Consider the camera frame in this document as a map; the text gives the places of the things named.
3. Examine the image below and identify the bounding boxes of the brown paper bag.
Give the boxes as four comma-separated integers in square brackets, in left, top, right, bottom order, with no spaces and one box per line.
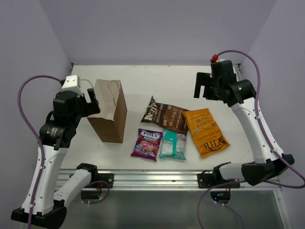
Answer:
[87,79,127,143]

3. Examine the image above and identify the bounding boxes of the brown Kettle sea salt chips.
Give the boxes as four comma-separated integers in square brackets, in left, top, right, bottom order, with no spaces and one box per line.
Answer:
[141,96,188,135]

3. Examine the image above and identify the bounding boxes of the orange Kettle chips bag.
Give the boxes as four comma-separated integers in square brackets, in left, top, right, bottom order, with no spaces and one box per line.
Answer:
[183,108,231,158]

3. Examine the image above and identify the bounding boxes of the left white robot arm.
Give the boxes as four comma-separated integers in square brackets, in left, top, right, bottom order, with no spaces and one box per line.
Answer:
[11,88,100,229]

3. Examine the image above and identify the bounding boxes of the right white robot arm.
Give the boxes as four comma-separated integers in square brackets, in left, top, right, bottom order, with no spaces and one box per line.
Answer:
[194,60,295,187]

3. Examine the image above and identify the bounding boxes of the teal candy bag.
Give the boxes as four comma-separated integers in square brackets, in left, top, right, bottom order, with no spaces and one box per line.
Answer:
[160,129,186,160]

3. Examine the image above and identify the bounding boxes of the purple Fox's candy bag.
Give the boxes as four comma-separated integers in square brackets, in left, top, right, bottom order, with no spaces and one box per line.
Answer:
[131,128,163,161]

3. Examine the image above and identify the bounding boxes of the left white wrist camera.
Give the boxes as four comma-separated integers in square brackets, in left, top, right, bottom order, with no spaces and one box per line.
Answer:
[61,75,82,95]

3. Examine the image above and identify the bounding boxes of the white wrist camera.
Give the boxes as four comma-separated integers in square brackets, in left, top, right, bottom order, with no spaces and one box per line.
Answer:
[61,75,82,95]
[210,54,225,63]

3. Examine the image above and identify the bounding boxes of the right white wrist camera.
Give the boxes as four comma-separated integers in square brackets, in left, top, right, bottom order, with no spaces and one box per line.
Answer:
[210,54,225,63]

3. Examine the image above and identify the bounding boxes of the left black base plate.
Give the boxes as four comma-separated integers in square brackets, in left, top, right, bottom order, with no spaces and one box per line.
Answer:
[96,173,114,190]

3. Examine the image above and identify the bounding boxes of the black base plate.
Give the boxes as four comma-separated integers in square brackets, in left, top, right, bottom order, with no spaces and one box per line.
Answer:
[197,170,234,188]
[96,173,114,190]

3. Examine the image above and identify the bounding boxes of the aluminium mounting rail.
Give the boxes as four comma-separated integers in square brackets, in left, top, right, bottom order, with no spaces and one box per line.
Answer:
[55,168,282,192]

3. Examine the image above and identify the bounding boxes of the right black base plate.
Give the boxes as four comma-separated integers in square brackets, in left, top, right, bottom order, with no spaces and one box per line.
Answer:
[197,170,234,188]

